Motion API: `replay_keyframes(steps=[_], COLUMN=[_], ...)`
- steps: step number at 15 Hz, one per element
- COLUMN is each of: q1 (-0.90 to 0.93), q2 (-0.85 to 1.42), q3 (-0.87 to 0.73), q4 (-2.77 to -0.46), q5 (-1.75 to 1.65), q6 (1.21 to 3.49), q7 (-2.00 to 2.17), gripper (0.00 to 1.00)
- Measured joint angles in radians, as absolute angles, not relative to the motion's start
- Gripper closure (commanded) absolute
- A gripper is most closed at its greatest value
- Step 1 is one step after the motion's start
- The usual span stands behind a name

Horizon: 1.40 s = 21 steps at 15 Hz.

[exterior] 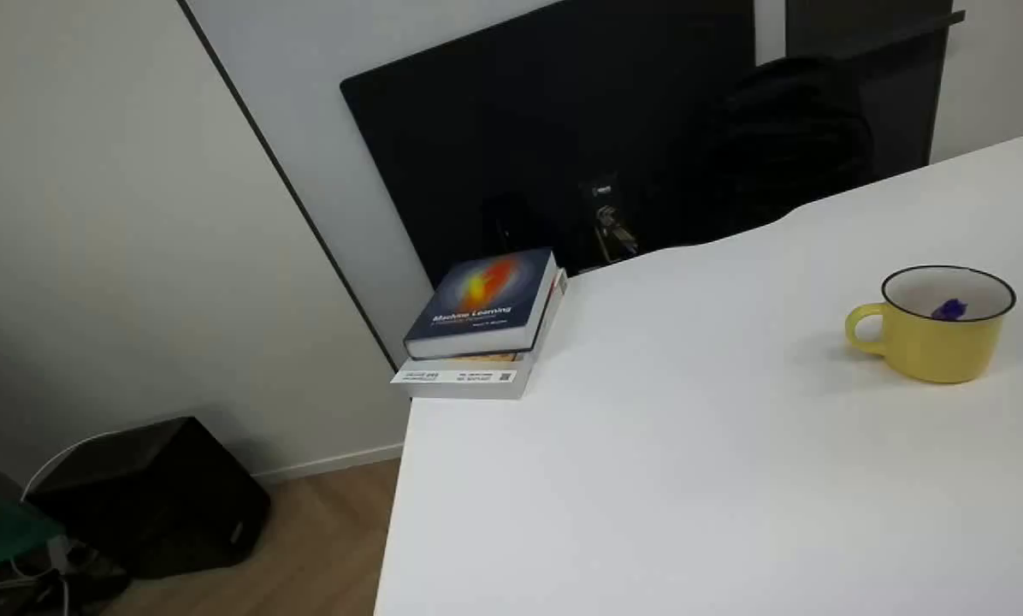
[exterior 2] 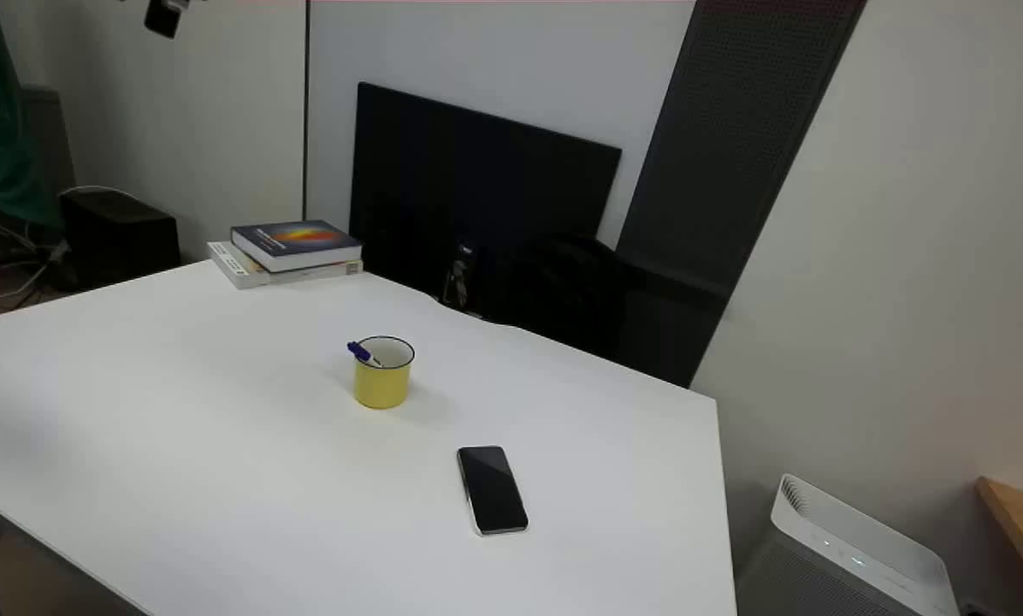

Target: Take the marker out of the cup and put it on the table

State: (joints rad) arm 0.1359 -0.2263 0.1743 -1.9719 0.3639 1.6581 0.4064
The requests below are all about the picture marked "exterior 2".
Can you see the white marker with blue cap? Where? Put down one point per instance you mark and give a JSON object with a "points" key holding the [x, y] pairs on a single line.
{"points": [[359, 349]]}

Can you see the small dark metal item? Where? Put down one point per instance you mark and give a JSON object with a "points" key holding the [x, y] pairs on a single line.
{"points": [[455, 277]]}

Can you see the black chair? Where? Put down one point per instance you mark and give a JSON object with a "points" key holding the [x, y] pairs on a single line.
{"points": [[601, 294]]}

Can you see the black flat monitor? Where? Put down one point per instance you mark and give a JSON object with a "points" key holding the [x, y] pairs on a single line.
{"points": [[464, 173]]}

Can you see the yellow enamel mug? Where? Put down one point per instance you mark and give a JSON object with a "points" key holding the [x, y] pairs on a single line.
{"points": [[380, 388]]}

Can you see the black smartphone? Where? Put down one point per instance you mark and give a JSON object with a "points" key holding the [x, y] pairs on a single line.
{"points": [[493, 491]]}

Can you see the dark blue book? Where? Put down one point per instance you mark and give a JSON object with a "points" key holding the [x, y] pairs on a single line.
{"points": [[293, 239]]}

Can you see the stack of books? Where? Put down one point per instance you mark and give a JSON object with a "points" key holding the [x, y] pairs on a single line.
{"points": [[232, 270]]}

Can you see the dark grey leaning panel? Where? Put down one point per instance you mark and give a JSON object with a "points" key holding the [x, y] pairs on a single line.
{"points": [[737, 138]]}

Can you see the black box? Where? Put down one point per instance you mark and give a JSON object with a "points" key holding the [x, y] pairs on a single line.
{"points": [[120, 232]]}

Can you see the grey bin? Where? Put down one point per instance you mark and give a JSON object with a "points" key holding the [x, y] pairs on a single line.
{"points": [[830, 569]]}

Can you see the small black hanging device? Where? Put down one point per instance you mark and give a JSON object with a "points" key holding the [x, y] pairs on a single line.
{"points": [[162, 13]]}

